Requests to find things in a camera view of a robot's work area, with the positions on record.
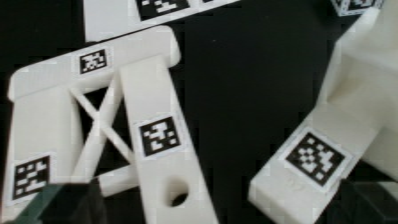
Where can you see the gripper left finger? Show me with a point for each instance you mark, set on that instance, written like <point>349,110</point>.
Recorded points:
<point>68,204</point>

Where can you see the white sheet with tags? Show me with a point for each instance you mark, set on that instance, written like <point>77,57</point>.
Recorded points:
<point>120,16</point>

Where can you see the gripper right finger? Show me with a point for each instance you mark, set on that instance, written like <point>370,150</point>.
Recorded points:
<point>369,203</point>

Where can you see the white chair seat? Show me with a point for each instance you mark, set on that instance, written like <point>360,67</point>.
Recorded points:
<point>360,89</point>

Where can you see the white chair back frame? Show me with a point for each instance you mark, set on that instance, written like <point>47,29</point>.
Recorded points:
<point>99,129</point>

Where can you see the white chair leg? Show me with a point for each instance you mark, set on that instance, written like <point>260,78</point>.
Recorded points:
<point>298,181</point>
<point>353,7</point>

